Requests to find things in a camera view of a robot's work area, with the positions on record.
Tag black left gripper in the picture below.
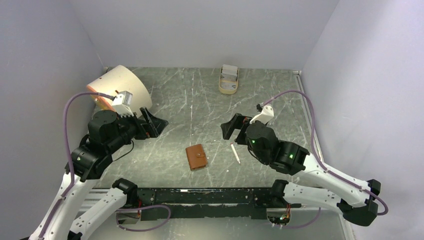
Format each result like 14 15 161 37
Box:
107 105 168 153

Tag brown leather card holder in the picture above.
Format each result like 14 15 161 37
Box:
185 144 208 171

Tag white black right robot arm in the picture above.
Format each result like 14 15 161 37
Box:
220 113 381 227

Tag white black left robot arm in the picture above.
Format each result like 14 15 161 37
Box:
28 107 169 240

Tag beige card tray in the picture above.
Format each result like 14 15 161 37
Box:
218 73 239 95

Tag white cards in tray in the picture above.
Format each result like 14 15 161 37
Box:
220 64 239 82

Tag red capped white marker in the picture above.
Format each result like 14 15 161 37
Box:
230 142 241 165

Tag beige cylindrical drum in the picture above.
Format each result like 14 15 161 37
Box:
86 65 153 117

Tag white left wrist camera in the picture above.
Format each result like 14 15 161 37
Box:
111 91 134 117

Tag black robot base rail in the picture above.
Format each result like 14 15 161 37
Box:
123 187 301 221

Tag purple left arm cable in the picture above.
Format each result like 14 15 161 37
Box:
36 92 172 240

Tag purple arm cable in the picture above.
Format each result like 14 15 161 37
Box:
259 89 389 230
36 92 172 240

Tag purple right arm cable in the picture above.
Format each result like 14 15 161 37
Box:
259 89 389 230

